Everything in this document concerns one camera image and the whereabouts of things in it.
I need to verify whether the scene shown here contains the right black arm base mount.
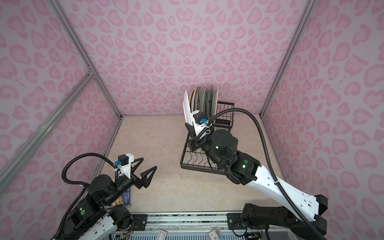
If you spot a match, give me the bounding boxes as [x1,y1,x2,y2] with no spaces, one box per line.
[226,213,256,232]

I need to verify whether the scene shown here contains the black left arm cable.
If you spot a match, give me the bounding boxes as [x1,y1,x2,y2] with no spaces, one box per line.
[53,152,118,240]

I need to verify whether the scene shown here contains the aluminium front rail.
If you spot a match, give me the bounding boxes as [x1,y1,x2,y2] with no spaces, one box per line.
[55,210,319,240]

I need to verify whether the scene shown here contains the blue illustrated children's book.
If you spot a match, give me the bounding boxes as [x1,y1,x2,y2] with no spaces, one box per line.
[121,189,132,206]

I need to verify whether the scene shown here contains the white plate dark rings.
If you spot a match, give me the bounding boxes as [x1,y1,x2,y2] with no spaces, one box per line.
[193,86,201,112]

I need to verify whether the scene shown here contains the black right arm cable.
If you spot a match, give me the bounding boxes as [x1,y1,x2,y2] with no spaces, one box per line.
[194,108,326,240]

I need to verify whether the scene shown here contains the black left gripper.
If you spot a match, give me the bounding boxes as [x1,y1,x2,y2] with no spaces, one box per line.
[105,156,157,207]

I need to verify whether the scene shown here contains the white plate black stars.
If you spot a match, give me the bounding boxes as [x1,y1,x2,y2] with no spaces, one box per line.
[212,87,220,116]

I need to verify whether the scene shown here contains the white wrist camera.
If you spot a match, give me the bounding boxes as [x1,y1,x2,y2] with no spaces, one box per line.
[115,153,134,179]
[191,110,209,137]

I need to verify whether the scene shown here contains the light blue flower plate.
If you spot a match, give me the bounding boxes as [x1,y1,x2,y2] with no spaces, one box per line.
[201,89,207,113]

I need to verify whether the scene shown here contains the white plate orange sunburst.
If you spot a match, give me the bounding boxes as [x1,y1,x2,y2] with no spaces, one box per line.
[183,90,193,126]

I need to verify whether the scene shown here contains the corner aluminium post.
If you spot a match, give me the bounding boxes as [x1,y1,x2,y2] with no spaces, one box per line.
[47,0,123,120]
[259,0,318,119]

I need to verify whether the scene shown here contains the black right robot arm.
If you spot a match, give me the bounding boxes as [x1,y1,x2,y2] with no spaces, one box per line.
[185,124,328,240]

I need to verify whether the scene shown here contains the diagonal aluminium frame bar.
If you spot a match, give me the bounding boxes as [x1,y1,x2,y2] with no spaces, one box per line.
[1,71,95,193]

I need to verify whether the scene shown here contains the orange woven round plate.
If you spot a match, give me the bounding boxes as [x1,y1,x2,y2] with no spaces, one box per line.
[190,90,195,111]

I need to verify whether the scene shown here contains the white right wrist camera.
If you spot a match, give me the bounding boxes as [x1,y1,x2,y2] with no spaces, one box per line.
[191,110,209,137]

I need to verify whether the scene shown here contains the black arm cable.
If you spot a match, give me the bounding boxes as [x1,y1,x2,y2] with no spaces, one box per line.
[53,152,118,240]
[194,108,326,240]

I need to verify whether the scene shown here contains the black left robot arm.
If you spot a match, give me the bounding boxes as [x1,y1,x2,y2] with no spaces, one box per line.
[53,153,157,240]

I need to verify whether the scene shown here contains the right corner aluminium post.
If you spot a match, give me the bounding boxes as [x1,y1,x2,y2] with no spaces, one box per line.
[259,0,318,119]

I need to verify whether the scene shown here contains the left corner aluminium post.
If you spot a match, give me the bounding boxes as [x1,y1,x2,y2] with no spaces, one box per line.
[47,0,123,120]

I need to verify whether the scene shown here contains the black wire dish rack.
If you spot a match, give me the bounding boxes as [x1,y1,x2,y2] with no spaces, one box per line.
[180,101,235,175]

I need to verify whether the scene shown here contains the teal green round plate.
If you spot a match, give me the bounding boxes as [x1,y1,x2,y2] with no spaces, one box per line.
[209,84,214,118]

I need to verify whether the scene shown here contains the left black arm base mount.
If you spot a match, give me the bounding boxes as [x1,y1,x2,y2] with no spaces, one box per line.
[129,214,148,232]

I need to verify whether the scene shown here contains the yellow woven round plate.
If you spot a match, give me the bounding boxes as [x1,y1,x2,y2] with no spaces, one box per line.
[205,90,211,117]

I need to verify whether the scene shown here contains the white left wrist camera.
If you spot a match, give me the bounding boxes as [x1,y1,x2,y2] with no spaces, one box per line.
[115,153,134,179]

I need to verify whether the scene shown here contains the white plate floral sprigs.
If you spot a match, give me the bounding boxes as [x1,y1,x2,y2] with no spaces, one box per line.
[198,87,205,111]

